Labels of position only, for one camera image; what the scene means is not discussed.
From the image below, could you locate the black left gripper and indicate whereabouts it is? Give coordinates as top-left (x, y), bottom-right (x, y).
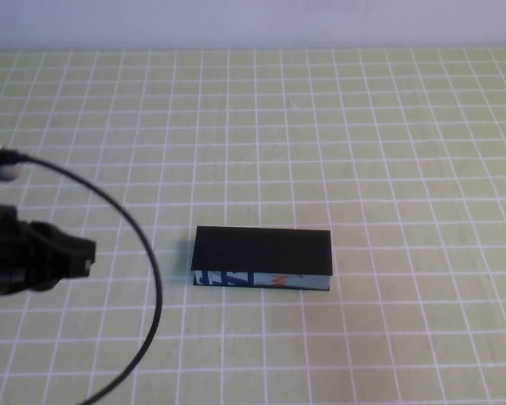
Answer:
top-left (0, 203), bottom-right (98, 297)

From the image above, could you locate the black printed glasses case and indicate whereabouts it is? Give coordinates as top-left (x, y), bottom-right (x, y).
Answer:
top-left (191, 225), bottom-right (336, 293)

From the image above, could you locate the green checked tablecloth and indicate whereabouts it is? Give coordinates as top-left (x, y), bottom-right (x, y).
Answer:
top-left (0, 46), bottom-right (506, 405)

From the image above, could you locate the black left camera cable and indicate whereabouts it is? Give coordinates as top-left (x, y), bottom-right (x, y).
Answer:
top-left (0, 149), bottom-right (164, 405)

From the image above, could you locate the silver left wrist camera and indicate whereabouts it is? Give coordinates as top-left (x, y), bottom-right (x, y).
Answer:
top-left (0, 137), bottom-right (25, 182)

